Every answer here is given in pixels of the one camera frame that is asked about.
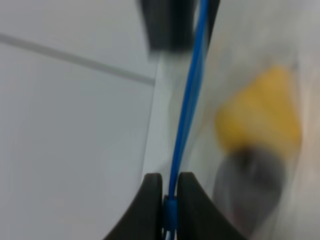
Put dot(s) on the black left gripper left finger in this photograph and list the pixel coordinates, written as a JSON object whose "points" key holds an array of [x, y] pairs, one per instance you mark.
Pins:
{"points": [[143, 218]]}

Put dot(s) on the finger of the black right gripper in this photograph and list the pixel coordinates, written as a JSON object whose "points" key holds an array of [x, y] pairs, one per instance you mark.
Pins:
{"points": [[169, 24]]}

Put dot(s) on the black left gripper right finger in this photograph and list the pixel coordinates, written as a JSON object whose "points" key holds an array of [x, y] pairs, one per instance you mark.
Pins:
{"points": [[197, 217]]}

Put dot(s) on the clear blue-zip plastic bag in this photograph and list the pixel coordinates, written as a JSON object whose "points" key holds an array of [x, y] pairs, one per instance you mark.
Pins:
{"points": [[235, 41]]}

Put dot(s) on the dark purple eggplant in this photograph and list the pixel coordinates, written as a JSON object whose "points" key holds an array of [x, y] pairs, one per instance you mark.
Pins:
{"points": [[248, 187]]}

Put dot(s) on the yellow lemon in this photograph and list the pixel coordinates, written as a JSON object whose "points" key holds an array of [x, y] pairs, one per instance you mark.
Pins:
{"points": [[261, 114]]}

